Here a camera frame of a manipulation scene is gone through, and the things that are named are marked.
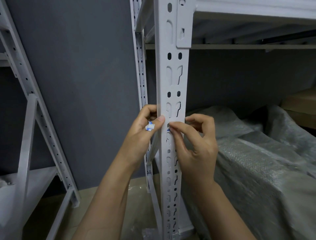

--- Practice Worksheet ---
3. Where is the person's right hand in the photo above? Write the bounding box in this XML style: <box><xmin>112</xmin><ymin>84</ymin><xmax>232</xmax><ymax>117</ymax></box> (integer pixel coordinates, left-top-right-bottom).
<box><xmin>169</xmin><ymin>113</ymin><xmax>220</xmax><ymax>192</ymax></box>

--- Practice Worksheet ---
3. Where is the person's left hand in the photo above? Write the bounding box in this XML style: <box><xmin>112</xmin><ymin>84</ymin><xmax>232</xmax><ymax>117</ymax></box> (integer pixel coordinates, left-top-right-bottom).
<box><xmin>121</xmin><ymin>104</ymin><xmax>165</xmax><ymax>171</ymax></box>

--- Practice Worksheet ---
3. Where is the white perforated shelf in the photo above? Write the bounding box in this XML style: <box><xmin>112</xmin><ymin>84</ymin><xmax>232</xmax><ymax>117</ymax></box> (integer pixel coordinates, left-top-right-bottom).
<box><xmin>154</xmin><ymin>0</ymin><xmax>197</xmax><ymax>240</ymax></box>

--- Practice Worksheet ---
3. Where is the person's left forearm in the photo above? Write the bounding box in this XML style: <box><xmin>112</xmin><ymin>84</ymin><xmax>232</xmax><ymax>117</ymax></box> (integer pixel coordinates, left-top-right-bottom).
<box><xmin>73</xmin><ymin>158</ymin><xmax>139</xmax><ymax>240</ymax></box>

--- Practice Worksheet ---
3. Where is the person's grey clothing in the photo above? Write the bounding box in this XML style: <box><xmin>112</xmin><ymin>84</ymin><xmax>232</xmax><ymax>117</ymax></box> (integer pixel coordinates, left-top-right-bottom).
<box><xmin>182</xmin><ymin>105</ymin><xmax>316</xmax><ymax>240</ymax></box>

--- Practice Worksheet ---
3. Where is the clear plastic wrap piece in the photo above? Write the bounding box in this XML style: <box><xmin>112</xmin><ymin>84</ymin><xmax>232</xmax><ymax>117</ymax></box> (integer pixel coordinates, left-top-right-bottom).
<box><xmin>142</xmin><ymin>227</ymin><xmax>163</xmax><ymax>240</ymax></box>

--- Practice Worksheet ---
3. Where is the plain brown cardboard box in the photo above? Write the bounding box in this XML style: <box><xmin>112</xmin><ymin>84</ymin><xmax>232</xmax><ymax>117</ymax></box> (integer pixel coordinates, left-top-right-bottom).
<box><xmin>280</xmin><ymin>88</ymin><xmax>316</xmax><ymax>130</ymax></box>

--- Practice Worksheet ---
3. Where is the white-grey cloth bundle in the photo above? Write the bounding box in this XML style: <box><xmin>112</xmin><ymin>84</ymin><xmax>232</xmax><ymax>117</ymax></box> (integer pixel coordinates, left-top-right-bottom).
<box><xmin>0</xmin><ymin>175</ymin><xmax>14</xmax><ymax>190</ymax></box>

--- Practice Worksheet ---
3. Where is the white metal shelving rack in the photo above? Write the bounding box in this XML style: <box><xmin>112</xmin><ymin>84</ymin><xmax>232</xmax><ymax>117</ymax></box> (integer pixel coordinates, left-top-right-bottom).
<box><xmin>134</xmin><ymin>0</ymin><xmax>316</xmax><ymax>52</ymax></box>

